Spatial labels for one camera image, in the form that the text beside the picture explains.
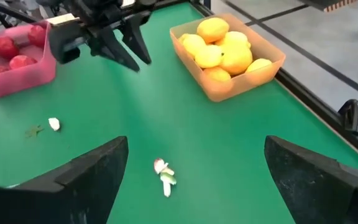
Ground black frame handle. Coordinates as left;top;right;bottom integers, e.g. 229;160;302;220
337;98;358;135

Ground red plastic basket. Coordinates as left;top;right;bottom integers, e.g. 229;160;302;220
0;21;58;99

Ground yellow toy lemon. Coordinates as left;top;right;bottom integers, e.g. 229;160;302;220
181;33;207;58
214;30;252;49
245;58;273;74
194;44;225;69

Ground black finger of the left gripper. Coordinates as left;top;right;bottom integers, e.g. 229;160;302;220
123;15;152;65
96;26;141;72

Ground red and white toy vegetable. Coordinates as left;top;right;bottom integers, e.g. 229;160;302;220
47;117;62;132

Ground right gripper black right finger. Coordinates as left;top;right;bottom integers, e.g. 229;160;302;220
264;136;358;224

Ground green table mat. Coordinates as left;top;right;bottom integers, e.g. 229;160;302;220
0;1;358;224

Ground orange plastic basket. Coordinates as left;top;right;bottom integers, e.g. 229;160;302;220
169;12;287;103

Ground small green toy vegetable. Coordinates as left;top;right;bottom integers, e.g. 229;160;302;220
160;172;178;187

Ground green toy leaf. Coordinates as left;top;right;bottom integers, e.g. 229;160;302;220
24;124;45;139

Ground large orange toy fruit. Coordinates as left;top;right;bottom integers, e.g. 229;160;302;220
219;43;254;76

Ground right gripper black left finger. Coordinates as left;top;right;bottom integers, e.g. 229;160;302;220
0;136;129;224

